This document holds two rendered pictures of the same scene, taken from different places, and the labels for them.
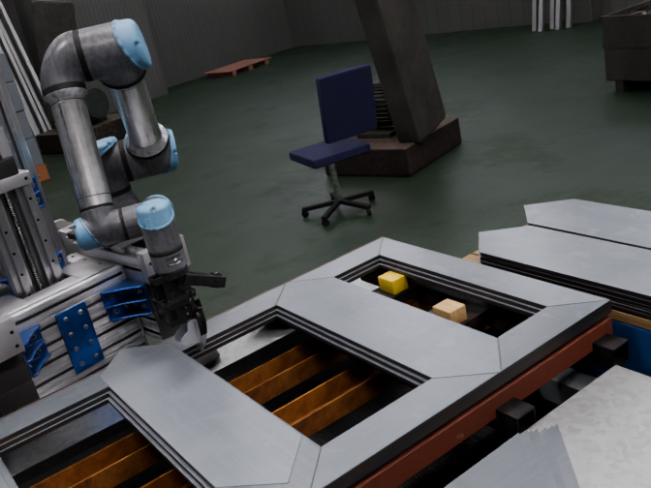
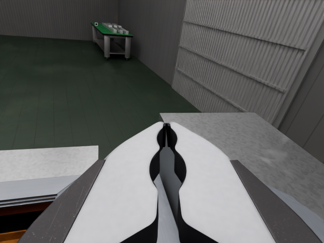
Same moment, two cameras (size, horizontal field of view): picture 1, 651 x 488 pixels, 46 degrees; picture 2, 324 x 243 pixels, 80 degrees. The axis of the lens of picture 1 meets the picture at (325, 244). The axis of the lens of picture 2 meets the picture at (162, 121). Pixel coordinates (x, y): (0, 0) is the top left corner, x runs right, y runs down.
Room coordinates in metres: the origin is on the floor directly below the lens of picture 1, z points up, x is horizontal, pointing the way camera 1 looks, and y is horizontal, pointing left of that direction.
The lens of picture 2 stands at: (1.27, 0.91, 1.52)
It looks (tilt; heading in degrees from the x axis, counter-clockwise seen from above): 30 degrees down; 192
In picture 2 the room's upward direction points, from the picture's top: 9 degrees clockwise
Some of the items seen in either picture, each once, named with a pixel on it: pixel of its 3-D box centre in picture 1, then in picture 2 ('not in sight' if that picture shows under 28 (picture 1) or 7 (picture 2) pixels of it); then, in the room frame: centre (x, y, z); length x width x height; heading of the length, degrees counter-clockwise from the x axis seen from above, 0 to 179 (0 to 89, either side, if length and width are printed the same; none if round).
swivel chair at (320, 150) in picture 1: (329, 144); not in sight; (4.81, -0.16, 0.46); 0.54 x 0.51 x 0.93; 42
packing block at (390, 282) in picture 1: (392, 282); not in sight; (1.81, -0.15, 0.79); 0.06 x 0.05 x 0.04; 32
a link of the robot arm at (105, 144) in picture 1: (104, 165); not in sight; (2.08, 0.55, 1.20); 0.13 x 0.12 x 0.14; 99
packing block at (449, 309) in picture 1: (449, 313); not in sight; (1.58, -0.25, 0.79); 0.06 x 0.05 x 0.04; 32
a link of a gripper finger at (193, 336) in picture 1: (193, 337); not in sight; (1.56, 0.34, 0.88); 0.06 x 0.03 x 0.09; 122
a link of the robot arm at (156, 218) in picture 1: (159, 227); not in sight; (1.57, 0.34, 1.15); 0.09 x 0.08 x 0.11; 9
